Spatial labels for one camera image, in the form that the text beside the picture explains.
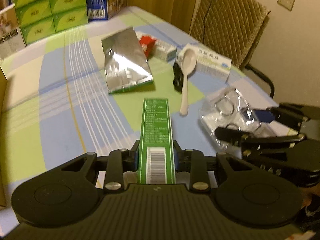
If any clear blister pack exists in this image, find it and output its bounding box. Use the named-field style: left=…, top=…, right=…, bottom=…
left=199, top=87, right=276, bottom=152

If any black charger cable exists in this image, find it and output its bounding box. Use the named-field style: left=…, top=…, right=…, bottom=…
left=202, top=0, right=217, bottom=46

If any green tissue pack stack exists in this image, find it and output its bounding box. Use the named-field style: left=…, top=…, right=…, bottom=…
left=14, top=0, right=88, bottom=45

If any silver foil pouch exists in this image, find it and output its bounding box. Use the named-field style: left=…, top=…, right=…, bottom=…
left=101, top=27, right=153, bottom=94

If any chair with quilted cover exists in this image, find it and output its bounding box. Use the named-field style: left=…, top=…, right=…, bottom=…
left=190, top=0, right=275, bottom=97

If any white photo product box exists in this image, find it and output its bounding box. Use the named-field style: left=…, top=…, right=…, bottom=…
left=0, top=4, right=25, bottom=60

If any green medicine box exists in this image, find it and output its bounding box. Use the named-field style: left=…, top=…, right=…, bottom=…
left=138, top=98, right=176, bottom=184

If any small white green box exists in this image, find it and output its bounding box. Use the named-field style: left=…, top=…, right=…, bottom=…
left=152, top=40, right=177, bottom=62

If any white medicine box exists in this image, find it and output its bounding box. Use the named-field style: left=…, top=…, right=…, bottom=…
left=177, top=44, right=232, bottom=82

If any brown cardboard box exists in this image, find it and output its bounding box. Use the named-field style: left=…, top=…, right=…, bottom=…
left=0, top=69, right=8, bottom=210

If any red snack packet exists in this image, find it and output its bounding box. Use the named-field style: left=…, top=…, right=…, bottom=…
left=139, top=35, right=157, bottom=58

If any white plastic spoon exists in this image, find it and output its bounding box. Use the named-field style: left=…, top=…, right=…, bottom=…
left=180, top=47, right=197, bottom=116

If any white wall socket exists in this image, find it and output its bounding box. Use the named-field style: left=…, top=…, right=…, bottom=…
left=277, top=0, right=295, bottom=11

